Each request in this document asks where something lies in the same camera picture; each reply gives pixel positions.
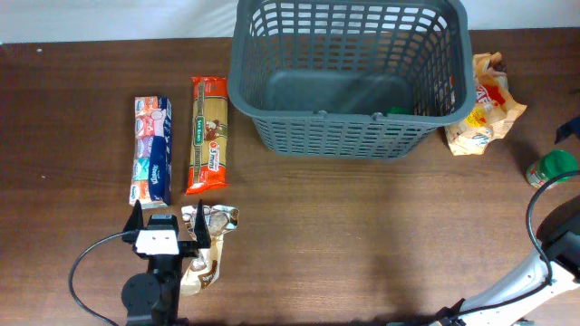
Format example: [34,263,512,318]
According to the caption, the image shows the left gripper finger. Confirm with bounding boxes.
[121,200,144,243]
[194,199,211,249]

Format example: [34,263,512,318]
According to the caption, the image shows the green-lid jar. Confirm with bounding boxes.
[526,150,579,188]
[387,107,413,115]

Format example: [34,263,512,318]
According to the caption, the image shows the orange snack bag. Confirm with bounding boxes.
[445,52,527,156]

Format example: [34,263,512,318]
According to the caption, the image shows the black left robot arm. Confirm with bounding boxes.
[121,202,211,326]

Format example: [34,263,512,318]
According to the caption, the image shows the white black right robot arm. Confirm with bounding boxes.
[427,168,579,325]

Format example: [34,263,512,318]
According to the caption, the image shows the silver brown snack pouch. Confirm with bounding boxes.
[180,205,239,296]

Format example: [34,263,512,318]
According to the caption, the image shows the Kleenex tissue multipack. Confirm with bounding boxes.
[129,96,172,209]

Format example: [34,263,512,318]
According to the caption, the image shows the San Remo spaghetti packet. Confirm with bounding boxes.
[186,76,228,195]

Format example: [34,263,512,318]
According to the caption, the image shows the grey plastic slotted basket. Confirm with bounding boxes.
[227,0,476,159]

